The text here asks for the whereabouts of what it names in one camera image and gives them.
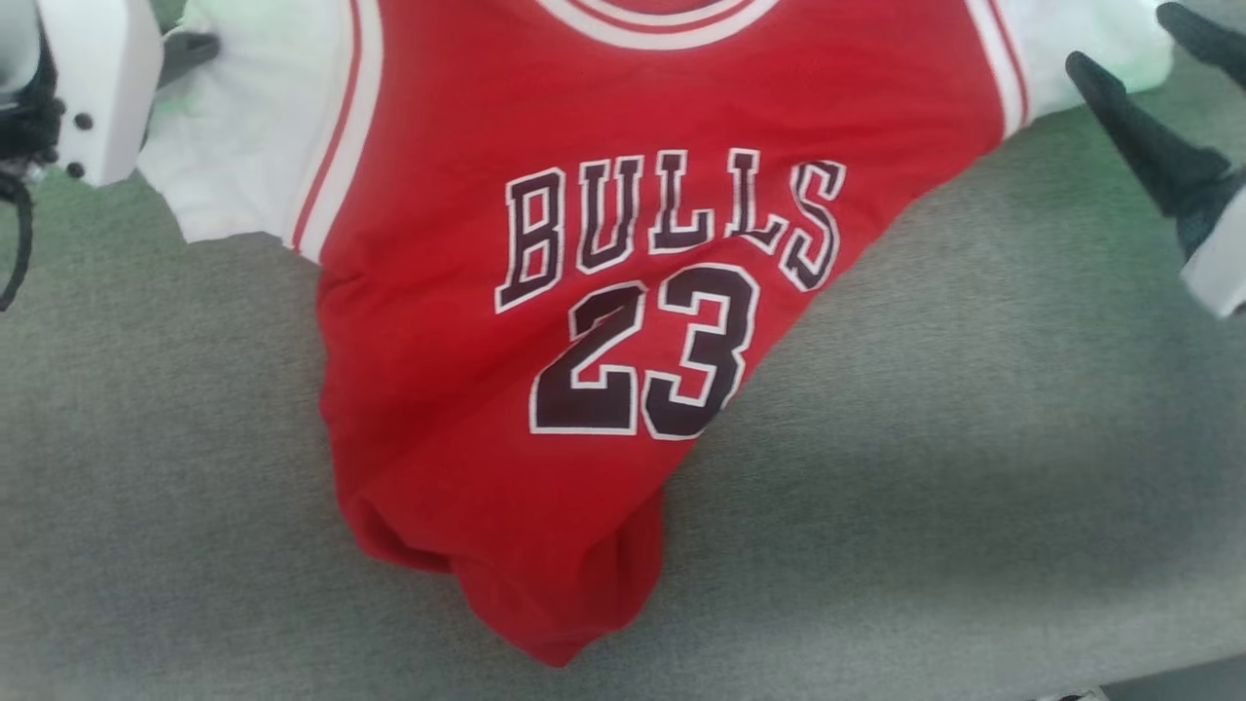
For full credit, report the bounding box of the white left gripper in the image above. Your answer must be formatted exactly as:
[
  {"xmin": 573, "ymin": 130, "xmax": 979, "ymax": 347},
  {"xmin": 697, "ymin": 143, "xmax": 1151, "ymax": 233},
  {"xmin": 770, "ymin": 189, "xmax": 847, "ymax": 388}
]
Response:
[{"xmin": 37, "ymin": 0, "xmax": 222, "ymax": 188}]

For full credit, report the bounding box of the red Bulls 23 basketball jersey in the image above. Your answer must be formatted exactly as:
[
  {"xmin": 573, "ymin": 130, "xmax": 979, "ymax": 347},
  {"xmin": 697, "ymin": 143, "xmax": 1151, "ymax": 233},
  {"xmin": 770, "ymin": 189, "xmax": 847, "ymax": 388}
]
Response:
[{"xmin": 136, "ymin": 0, "xmax": 1174, "ymax": 669}]

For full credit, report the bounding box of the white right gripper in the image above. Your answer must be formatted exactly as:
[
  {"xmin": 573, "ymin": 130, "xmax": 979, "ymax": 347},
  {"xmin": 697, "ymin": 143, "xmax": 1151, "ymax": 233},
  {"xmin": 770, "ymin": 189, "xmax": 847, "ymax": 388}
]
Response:
[{"xmin": 1064, "ymin": 0, "xmax": 1246, "ymax": 319}]

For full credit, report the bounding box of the grey fabric sofa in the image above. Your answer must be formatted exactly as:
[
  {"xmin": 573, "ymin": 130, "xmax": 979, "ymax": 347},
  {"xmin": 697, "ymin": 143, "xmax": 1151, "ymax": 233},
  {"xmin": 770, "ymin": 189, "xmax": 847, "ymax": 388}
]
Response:
[{"xmin": 0, "ymin": 0, "xmax": 1246, "ymax": 701}]

